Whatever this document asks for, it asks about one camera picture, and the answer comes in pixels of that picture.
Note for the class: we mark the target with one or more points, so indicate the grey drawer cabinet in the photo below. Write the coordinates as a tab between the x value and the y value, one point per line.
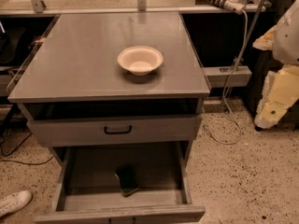
75	74

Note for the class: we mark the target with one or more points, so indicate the white paper bowl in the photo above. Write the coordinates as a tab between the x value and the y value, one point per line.
140	60

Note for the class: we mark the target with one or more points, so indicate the white sneaker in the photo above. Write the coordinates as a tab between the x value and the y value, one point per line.
15	202

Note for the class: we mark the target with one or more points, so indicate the black drawer handle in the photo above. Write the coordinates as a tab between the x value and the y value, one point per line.
117	130

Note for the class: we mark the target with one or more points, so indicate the grey metal bracket box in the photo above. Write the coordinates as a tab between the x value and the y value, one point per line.
220	77

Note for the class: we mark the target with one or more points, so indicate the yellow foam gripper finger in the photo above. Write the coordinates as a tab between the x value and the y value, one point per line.
281	88

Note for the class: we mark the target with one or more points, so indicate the grey upper drawer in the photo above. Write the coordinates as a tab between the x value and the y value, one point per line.
90	132

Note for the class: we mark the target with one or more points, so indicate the dark side cabinet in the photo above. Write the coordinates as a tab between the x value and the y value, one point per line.
264	87

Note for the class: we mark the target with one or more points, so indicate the open grey middle drawer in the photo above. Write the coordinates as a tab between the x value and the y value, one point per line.
88	191

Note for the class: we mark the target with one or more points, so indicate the white power strip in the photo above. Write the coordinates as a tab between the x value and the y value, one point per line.
231	5

